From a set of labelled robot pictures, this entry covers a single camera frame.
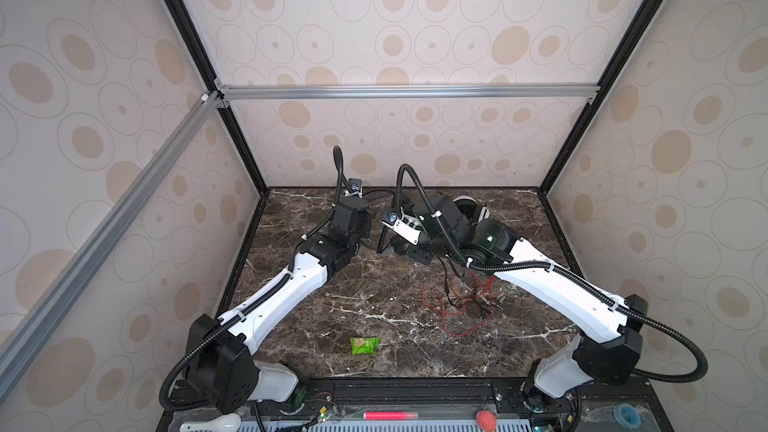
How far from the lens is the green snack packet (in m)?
0.81

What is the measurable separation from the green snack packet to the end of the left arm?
1.12 feet

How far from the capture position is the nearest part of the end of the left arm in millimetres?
560
